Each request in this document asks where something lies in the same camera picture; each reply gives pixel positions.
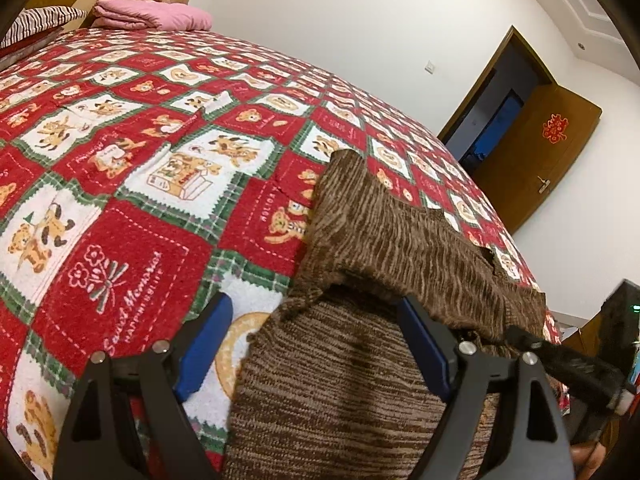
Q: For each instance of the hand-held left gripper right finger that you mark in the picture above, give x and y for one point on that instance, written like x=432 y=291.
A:
x=425 y=350

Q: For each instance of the red bear-printed blanket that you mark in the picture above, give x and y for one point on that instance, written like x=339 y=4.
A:
x=150 y=160

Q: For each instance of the brown door frame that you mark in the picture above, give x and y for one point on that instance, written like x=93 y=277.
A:
x=492 y=72

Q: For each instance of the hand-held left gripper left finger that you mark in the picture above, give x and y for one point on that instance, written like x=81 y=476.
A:
x=207 y=345

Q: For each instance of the brown wooden door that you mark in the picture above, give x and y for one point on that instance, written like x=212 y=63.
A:
x=537 y=155

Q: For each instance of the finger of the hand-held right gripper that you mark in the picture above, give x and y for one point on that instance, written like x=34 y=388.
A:
x=570 y=365

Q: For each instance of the person's right hand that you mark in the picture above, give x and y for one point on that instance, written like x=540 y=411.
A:
x=587 y=462

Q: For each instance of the brown knitted sweater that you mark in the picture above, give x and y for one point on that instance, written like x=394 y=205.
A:
x=360 y=360

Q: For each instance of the red paper door decoration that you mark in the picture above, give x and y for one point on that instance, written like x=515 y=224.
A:
x=555 y=128

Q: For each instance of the pink folded quilt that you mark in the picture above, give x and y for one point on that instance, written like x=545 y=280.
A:
x=150 y=14

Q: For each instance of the striped pillow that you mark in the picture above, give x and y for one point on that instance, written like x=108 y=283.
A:
x=40 y=22

